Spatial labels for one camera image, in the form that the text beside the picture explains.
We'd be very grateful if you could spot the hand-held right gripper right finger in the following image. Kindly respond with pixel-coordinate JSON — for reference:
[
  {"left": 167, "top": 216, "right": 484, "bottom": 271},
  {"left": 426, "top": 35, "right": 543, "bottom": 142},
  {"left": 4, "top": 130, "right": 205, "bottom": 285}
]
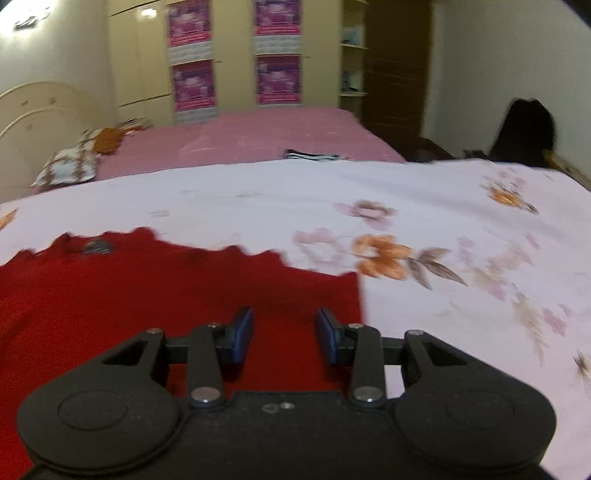
[{"left": 314, "top": 306, "right": 469, "bottom": 411}]

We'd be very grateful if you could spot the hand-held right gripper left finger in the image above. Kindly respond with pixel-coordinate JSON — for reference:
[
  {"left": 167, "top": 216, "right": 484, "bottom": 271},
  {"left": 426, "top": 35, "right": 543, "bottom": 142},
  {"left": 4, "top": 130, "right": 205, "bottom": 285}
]
[{"left": 98, "top": 306, "right": 256, "bottom": 411}]

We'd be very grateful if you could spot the red sequined sweater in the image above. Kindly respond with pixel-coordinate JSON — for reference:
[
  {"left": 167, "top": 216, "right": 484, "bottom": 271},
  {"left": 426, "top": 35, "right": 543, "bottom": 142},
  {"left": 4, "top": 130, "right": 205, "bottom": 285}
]
[{"left": 0, "top": 227, "right": 363, "bottom": 480}]

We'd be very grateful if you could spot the white floral bed sheet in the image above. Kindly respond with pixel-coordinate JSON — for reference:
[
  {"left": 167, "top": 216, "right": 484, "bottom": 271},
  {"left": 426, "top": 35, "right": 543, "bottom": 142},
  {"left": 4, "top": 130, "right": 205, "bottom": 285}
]
[{"left": 0, "top": 157, "right": 591, "bottom": 480}]

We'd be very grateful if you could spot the black white striped cloth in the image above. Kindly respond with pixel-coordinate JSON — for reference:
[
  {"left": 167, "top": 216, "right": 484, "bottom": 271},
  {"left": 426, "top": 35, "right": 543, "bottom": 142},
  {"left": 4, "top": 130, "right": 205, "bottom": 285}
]
[{"left": 283, "top": 149, "right": 345, "bottom": 163}]

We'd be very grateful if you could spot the pink bed sheet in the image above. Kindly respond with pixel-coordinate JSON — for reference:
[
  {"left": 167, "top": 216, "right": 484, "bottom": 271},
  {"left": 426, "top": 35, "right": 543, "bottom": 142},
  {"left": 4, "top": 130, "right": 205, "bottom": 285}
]
[{"left": 95, "top": 107, "right": 408, "bottom": 182}]

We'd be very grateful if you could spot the orange pillow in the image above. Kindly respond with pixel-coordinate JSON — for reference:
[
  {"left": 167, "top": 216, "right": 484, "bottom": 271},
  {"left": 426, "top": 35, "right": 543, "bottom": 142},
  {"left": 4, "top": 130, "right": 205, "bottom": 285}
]
[{"left": 93, "top": 126, "right": 131, "bottom": 154}]

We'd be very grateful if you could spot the white brown patterned pillow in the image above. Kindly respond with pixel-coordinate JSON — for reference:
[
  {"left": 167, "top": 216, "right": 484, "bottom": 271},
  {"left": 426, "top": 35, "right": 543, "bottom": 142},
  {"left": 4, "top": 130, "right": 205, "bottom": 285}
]
[
  {"left": 31, "top": 148, "right": 101, "bottom": 188},
  {"left": 79, "top": 128, "right": 116, "bottom": 154}
]

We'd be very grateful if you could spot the dark brown wooden door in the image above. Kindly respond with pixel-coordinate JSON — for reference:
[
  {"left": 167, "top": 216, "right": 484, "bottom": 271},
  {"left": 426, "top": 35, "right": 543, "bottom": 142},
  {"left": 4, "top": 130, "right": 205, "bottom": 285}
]
[{"left": 362, "top": 0, "right": 437, "bottom": 149}]

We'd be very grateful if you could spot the cream open shelf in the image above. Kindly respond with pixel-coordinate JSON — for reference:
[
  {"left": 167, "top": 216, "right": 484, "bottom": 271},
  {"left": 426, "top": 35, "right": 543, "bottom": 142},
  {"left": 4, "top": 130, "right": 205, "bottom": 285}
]
[{"left": 339, "top": 0, "right": 371, "bottom": 110}]

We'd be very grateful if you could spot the black bag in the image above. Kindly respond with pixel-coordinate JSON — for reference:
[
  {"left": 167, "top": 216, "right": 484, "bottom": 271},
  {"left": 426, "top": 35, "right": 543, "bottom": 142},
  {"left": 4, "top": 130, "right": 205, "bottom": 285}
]
[{"left": 487, "top": 97, "right": 557, "bottom": 169}]

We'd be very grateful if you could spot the cream arched headboard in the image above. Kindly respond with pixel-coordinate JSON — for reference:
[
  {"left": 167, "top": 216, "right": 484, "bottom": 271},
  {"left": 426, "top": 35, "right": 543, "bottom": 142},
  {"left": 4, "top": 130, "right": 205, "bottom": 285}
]
[{"left": 0, "top": 80, "right": 110, "bottom": 191}]

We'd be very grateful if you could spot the cream wardrobe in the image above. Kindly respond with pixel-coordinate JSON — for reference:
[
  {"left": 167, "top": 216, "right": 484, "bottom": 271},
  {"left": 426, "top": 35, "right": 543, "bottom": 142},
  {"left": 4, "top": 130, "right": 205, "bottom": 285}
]
[{"left": 106, "top": 0, "right": 366, "bottom": 126}]

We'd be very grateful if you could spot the pink wall poster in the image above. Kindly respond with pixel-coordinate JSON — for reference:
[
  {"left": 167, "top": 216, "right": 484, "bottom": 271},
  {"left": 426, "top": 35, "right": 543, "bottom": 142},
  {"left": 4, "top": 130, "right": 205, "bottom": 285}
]
[
  {"left": 169, "top": 59, "right": 218, "bottom": 123},
  {"left": 252, "top": 0, "right": 304, "bottom": 54},
  {"left": 255, "top": 54, "right": 304, "bottom": 107},
  {"left": 165, "top": 0, "right": 213, "bottom": 64}
]

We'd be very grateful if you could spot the wooden bed frame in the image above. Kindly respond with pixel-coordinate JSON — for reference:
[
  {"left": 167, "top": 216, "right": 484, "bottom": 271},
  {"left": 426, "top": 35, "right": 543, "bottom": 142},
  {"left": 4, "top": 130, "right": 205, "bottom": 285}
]
[{"left": 544, "top": 149, "right": 591, "bottom": 188}]

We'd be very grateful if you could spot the white wall decoration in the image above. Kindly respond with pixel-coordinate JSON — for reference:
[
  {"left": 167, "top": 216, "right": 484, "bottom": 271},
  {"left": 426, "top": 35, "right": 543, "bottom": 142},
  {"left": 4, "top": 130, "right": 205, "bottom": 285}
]
[{"left": 13, "top": 6, "right": 52, "bottom": 30}]

